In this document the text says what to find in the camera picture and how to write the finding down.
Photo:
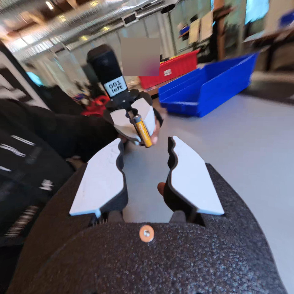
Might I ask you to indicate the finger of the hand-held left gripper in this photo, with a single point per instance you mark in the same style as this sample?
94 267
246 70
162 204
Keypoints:
148 114
121 123

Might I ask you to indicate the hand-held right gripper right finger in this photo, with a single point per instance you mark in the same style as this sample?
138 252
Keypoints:
195 181

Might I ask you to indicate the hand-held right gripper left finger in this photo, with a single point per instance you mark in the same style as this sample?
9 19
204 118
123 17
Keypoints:
101 181

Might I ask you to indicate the yellow black battery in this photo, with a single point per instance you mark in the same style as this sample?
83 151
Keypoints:
142 132

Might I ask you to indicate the blue plastic bin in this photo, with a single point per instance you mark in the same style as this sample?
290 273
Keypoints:
206 91

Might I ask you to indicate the person's left forearm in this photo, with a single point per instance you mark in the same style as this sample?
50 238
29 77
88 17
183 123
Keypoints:
87 133

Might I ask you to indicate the person's right hand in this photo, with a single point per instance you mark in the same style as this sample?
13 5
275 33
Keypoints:
160 188

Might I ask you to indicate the red plastic tote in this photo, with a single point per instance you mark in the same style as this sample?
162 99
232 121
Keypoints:
96 104

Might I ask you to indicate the white air vent grille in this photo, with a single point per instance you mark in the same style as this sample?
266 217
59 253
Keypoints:
129 18

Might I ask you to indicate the black floor lamp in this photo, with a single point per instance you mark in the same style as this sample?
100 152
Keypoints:
167 9

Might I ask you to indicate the black-white marker sign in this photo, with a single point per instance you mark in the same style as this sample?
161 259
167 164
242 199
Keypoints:
13 69

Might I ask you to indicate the wooden support column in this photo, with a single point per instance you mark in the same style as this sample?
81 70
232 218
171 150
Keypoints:
221 34

